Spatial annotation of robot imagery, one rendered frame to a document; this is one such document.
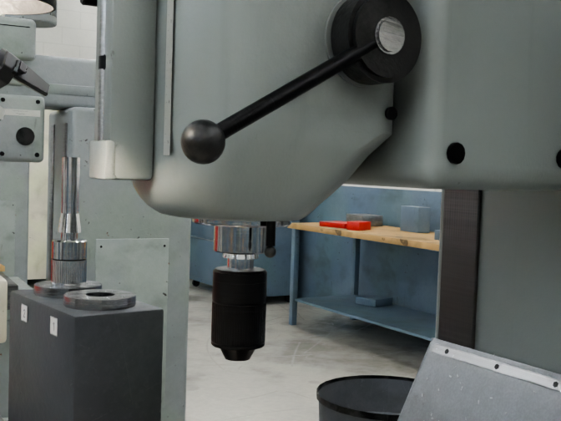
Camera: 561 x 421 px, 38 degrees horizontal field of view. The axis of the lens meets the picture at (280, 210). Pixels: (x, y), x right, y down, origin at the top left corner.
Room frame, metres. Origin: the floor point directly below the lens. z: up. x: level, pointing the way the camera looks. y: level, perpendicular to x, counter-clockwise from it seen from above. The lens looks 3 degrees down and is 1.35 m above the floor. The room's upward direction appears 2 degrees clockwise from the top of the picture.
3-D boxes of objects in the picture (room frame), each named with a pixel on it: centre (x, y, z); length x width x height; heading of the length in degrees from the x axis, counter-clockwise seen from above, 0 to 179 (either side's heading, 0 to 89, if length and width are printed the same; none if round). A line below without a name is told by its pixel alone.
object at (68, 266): (1.11, 0.29, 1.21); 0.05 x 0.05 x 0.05
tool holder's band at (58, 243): (1.11, 0.29, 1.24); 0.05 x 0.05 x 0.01
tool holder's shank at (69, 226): (1.11, 0.29, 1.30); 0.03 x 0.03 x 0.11
